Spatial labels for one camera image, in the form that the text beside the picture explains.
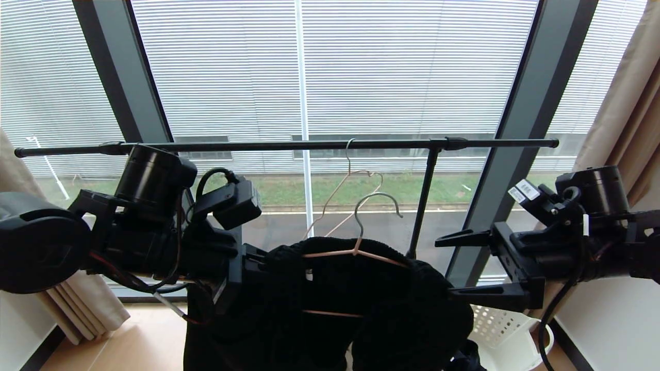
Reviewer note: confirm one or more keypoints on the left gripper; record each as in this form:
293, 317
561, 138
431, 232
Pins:
206, 252

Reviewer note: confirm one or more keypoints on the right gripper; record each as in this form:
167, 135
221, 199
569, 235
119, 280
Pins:
567, 257

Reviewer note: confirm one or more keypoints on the black shorts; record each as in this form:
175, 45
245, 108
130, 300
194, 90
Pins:
392, 330

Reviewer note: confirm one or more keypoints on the pink clothes hanger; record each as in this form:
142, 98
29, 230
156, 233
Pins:
358, 234
350, 162

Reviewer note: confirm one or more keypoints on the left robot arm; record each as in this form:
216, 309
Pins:
41, 242

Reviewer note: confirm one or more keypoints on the white laundry basket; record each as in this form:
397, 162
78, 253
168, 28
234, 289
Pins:
500, 350

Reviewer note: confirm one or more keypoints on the black clothes rack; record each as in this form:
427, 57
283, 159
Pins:
309, 145

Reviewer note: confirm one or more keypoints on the beige curtain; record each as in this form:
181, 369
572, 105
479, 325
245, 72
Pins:
98, 309
619, 113

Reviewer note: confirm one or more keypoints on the window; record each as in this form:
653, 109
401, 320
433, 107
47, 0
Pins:
531, 103

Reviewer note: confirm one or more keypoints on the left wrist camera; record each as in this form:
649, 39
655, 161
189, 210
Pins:
237, 203

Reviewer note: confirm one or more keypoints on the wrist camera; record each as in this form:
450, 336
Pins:
237, 203
541, 206

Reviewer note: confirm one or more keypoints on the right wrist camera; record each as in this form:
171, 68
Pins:
541, 206

